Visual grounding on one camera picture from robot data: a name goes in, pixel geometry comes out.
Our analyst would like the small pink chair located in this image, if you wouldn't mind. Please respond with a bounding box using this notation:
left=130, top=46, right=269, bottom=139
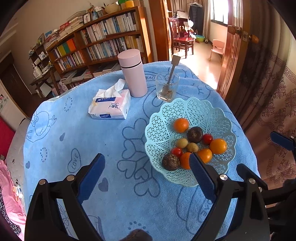
left=209, top=39, right=225, bottom=60

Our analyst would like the red cherry tomato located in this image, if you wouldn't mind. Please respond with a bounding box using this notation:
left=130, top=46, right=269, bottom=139
left=171, top=147, right=183, bottom=158
left=202, top=133, right=213, bottom=146

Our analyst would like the wooden door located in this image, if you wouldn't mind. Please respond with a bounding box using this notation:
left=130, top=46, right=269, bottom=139
left=217, top=0, right=251, bottom=102

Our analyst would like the pink thermos bottle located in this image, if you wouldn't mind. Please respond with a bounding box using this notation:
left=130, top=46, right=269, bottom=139
left=117, top=49, right=147, bottom=98

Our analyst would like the dark brown passion fruit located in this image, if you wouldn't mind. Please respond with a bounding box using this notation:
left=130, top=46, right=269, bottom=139
left=187, top=126, right=204, bottom=144

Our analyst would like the light blue plastic basket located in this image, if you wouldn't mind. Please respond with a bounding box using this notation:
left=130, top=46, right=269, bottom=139
left=145, top=97, right=236, bottom=187

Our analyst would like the pink cloth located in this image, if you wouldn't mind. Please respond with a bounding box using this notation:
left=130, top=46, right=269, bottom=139
left=1, top=160, right=27, bottom=240

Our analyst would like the clear glass cup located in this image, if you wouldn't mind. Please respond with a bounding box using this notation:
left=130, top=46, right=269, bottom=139
left=155, top=72, right=180, bottom=102

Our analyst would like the orange tangerine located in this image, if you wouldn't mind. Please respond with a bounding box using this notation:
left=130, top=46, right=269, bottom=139
left=209, top=138, right=227, bottom=155
left=173, top=118, right=189, bottom=133
left=180, top=152, right=191, bottom=170
left=197, top=148, right=213, bottom=164

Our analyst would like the tissue pack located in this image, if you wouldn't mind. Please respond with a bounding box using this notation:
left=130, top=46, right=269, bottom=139
left=88, top=79, right=131, bottom=120

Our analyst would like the blue patterned tablecloth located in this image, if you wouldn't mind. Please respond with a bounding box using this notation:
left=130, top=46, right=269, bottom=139
left=23, top=60, right=261, bottom=241

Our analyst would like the red wooden chair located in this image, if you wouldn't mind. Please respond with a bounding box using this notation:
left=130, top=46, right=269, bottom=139
left=169, top=18, right=195, bottom=58

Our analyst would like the wooden bookshelf with books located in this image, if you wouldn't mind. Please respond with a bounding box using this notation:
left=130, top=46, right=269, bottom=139
left=28, top=5, right=155, bottom=79

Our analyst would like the metal spoon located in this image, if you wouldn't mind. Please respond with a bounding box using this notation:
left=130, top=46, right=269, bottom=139
left=161, top=55, right=181, bottom=98

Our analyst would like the yellow longan fruit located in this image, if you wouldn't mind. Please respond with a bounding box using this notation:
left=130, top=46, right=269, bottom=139
left=176, top=138, right=188, bottom=149
left=186, top=143, right=199, bottom=153

